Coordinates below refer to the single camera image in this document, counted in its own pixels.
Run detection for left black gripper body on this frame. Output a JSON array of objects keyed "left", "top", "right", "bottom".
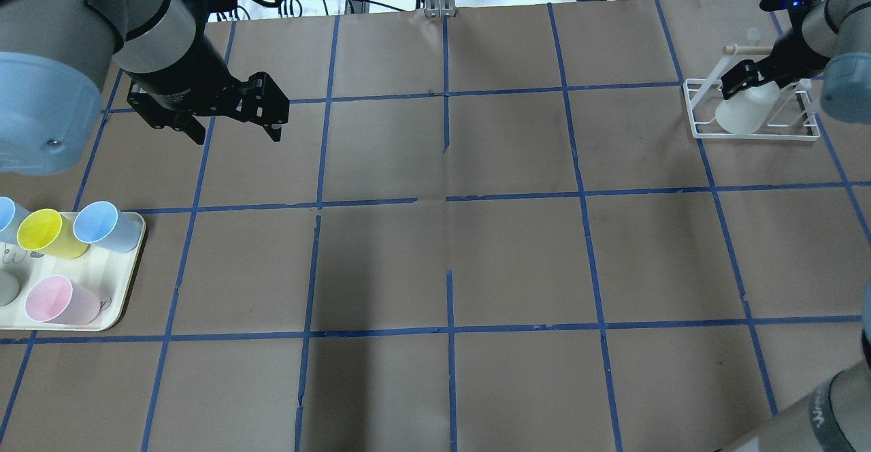
[{"left": 127, "top": 31, "right": 263, "bottom": 127}]

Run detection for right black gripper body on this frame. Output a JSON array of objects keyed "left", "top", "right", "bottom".
[{"left": 753, "top": 28, "right": 827, "bottom": 82}]

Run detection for white plastic cup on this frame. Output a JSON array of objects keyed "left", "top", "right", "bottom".
[{"left": 714, "top": 82, "right": 780, "bottom": 135}]

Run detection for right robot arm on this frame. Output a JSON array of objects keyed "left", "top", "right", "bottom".
[{"left": 721, "top": 0, "right": 870, "bottom": 125}]

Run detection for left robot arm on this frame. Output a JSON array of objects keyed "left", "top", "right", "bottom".
[{"left": 1, "top": 0, "right": 289, "bottom": 176}]

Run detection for blue cup far end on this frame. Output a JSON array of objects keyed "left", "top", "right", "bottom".
[{"left": 73, "top": 201, "right": 144, "bottom": 253}]

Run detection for yellow plastic cup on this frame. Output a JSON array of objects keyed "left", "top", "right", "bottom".
[{"left": 16, "top": 209, "right": 89, "bottom": 259}]

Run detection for blue cup near grey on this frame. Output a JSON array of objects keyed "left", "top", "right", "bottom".
[{"left": 0, "top": 197, "right": 31, "bottom": 245}]

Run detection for pink plastic cup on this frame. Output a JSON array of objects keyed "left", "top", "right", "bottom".
[{"left": 24, "top": 275, "right": 101, "bottom": 325}]

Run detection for cream plastic tray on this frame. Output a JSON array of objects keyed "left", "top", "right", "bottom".
[{"left": 1, "top": 211, "right": 147, "bottom": 332}]

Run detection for white wire cup rack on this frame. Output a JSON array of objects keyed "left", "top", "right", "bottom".
[{"left": 682, "top": 28, "right": 821, "bottom": 142}]

